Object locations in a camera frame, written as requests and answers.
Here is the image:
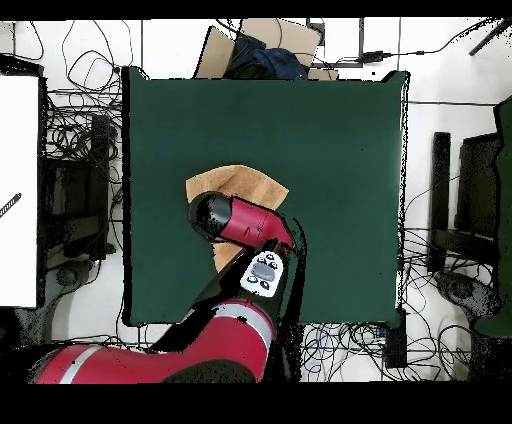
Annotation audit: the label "black stand frame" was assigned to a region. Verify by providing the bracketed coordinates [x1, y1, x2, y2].
[39, 113, 118, 261]
[426, 131, 501, 275]

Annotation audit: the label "black power adapter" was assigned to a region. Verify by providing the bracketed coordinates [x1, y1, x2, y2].
[356, 50, 394, 64]

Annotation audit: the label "dark green table cloth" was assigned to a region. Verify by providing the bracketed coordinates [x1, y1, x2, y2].
[121, 65, 411, 327]

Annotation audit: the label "black rectangular box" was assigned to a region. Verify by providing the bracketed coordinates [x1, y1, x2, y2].
[384, 307, 408, 370]

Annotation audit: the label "brown cardboard box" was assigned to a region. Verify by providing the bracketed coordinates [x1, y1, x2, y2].
[193, 17, 340, 81]

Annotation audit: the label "green covered side table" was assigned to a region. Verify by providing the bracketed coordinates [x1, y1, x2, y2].
[473, 94, 512, 338]

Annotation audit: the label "dark blue garment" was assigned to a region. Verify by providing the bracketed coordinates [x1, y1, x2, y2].
[223, 33, 310, 81]

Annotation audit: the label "white flat panel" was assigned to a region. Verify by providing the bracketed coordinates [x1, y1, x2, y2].
[0, 74, 41, 308]

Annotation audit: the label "tan terry towel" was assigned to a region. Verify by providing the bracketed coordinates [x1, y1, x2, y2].
[184, 163, 290, 273]

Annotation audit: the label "tangled black floor cables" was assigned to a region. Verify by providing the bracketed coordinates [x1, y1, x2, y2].
[43, 19, 135, 161]
[299, 227, 481, 382]

